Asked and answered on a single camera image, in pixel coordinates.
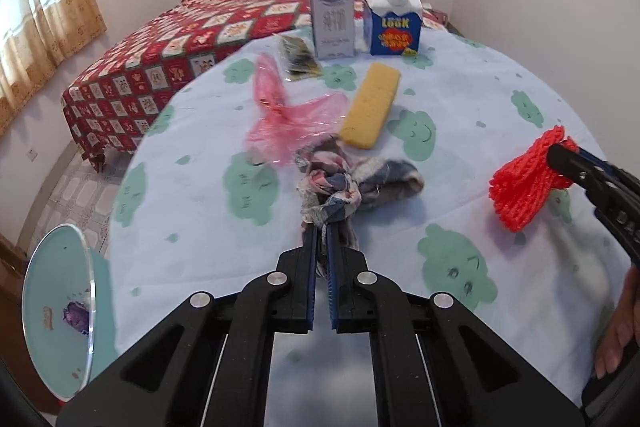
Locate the red foam net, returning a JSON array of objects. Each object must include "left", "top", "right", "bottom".
[{"left": 488, "top": 126, "right": 578, "bottom": 233}]

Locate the purple plastic wrapper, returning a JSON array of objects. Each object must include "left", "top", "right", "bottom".
[{"left": 63, "top": 301, "right": 90, "bottom": 336}]

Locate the plaid cloth rag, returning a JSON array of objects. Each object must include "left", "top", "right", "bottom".
[{"left": 294, "top": 135, "right": 425, "bottom": 249}]

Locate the yellow sponge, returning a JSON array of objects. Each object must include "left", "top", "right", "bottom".
[{"left": 340, "top": 63, "right": 401, "bottom": 150}]

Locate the pink plastic bag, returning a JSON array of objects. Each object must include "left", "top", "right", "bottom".
[{"left": 245, "top": 53, "right": 349, "bottom": 165}]

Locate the teal trash bin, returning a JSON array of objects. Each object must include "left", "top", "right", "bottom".
[{"left": 22, "top": 225, "right": 117, "bottom": 402}]

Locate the person right hand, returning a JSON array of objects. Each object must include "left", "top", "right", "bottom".
[{"left": 594, "top": 265, "right": 640, "bottom": 379}]

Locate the blue look carton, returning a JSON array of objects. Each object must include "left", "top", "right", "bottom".
[{"left": 362, "top": 0, "right": 423, "bottom": 55}]

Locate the dark snack wrapper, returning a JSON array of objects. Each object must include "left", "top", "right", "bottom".
[{"left": 279, "top": 35, "right": 322, "bottom": 81}]

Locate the grey milk carton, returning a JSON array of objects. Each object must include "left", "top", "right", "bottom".
[{"left": 310, "top": 0, "right": 356, "bottom": 60}]

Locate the left beige curtain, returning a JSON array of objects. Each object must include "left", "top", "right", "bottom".
[{"left": 0, "top": 0, "right": 106, "bottom": 132}]

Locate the wall socket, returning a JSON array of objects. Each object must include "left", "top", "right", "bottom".
[{"left": 27, "top": 148, "right": 38, "bottom": 161}]

